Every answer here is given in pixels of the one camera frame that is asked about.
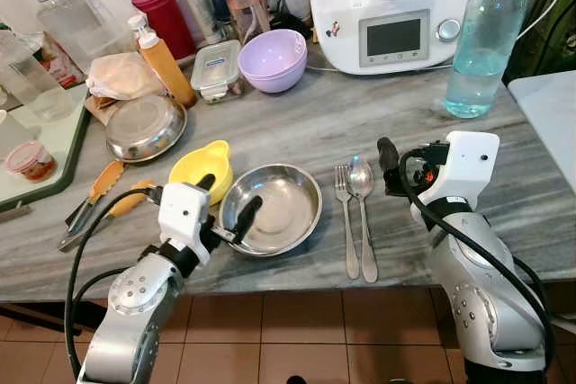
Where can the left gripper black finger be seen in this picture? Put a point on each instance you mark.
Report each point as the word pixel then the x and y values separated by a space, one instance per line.
pixel 249 213
pixel 206 183

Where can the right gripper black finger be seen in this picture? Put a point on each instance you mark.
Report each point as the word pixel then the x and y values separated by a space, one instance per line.
pixel 388 157

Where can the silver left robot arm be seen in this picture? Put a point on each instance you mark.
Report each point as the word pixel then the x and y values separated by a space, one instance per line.
pixel 135 303

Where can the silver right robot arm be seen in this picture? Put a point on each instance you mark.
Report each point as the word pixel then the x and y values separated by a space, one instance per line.
pixel 481 285

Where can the yellow plastic bowl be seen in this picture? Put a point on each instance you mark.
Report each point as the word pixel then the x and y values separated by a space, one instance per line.
pixel 193 166

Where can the stainless steel bowl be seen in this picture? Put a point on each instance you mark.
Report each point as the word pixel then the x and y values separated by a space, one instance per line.
pixel 144 128
pixel 283 213

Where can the steel spoon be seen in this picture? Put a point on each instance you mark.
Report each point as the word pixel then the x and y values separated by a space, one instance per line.
pixel 362 182

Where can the steel fork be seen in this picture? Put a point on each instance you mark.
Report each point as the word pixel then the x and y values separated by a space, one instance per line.
pixel 347 222

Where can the orange tipped steel tongs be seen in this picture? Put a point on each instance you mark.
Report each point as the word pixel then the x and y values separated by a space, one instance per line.
pixel 101 188

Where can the clear lidded food container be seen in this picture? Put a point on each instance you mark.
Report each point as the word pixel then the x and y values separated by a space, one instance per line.
pixel 216 69

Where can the orange pump bottle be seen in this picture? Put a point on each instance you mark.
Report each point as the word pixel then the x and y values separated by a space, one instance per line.
pixel 166 65

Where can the plastic bag with bread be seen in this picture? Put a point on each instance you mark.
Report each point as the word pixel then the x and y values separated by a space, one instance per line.
pixel 121 76

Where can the blue capped water bottle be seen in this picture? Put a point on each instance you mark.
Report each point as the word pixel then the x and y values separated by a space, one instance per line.
pixel 481 51

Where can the purple plastic bowl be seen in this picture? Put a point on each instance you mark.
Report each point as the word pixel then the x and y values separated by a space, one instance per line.
pixel 273 60

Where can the white kitchen appliance with screen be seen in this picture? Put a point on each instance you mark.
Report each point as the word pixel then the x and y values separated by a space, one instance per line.
pixel 396 6

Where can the green rimmed tray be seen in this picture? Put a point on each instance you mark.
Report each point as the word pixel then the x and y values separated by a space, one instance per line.
pixel 54 146

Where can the red canister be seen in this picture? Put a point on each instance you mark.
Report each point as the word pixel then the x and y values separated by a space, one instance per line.
pixel 166 20

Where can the small pink lidded tub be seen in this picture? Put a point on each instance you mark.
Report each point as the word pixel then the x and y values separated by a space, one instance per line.
pixel 30 161

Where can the red and white carton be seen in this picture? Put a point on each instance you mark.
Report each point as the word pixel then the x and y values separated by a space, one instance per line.
pixel 61 62

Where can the clear plastic cup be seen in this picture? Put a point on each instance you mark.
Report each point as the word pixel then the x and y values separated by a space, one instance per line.
pixel 31 83

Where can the dark green bag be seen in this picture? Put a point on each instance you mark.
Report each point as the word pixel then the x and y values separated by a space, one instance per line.
pixel 553 15

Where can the clear glass jar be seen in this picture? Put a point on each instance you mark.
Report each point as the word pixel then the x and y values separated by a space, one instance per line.
pixel 72 20

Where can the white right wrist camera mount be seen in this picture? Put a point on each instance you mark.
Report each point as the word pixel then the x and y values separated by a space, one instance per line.
pixel 466 164

